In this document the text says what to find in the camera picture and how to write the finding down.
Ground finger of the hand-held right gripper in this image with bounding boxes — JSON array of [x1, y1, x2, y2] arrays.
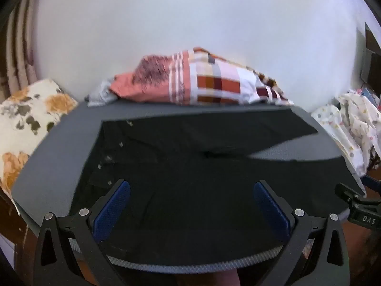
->
[[335, 183, 366, 207]]

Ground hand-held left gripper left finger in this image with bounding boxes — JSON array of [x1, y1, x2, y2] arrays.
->
[[35, 179, 131, 286]]

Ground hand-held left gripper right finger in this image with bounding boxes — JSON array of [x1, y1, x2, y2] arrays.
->
[[253, 180, 352, 286]]

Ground black pants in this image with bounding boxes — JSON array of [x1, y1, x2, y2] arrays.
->
[[70, 109, 343, 267]]

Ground white printed cloth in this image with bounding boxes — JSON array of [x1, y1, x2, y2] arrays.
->
[[311, 91, 381, 176]]

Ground grey mat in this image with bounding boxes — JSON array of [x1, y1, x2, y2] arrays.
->
[[12, 100, 366, 275]]

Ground grey crumpled cloth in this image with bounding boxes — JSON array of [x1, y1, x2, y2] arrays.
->
[[85, 77, 120, 107]]

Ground floral pillow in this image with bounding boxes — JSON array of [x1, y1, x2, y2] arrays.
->
[[0, 79, 78, 215]]

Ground orange plaid blanket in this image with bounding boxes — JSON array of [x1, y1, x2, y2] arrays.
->
[[110, 47, 294, 105]]

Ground dark flat panel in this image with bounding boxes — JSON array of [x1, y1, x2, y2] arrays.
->
[[360, 22, 381, 96]]

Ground beige striped curtain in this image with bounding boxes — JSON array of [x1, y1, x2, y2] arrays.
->
[[0, 0, 39, 99]]

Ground wooden bed frame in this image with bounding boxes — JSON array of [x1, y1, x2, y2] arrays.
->
[[0, 189, 39, 275]]

